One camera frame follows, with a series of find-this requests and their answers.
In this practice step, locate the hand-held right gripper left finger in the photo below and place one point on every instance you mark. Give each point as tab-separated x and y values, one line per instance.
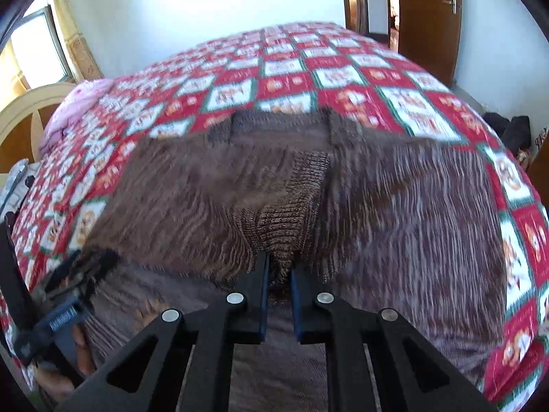
264	304

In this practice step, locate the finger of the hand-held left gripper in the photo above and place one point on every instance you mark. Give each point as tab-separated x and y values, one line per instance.
96	266

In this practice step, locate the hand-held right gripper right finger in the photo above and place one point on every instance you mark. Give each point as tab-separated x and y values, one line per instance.
297	309

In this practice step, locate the brown knit sweater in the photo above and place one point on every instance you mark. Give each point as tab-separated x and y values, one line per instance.
407	223

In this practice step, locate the pile of dark clothes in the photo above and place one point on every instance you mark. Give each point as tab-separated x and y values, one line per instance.
512	131

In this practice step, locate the person's left hand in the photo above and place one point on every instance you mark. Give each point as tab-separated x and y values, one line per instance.
82	349

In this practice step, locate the white patterned cloth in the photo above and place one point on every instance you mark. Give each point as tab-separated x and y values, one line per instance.
12	184

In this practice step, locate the pink pillow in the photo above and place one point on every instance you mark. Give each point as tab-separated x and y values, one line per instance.
79	103

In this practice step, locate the cream wooden headboard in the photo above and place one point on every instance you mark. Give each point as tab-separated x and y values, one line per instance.
25	111

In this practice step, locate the yellow curtain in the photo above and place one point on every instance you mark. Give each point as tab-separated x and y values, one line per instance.
79	47

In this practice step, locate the red checkered printed blanket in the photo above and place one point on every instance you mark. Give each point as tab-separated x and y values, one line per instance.
300	81

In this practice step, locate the window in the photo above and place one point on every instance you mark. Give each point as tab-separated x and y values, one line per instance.
36	47

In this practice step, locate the camouflage cloth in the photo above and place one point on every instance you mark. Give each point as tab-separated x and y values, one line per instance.
524	154

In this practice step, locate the brown wooden wardrobe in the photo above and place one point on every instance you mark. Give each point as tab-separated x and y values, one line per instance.
541	158

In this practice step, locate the brown wooden door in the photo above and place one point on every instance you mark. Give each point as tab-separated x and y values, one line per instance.
426	25

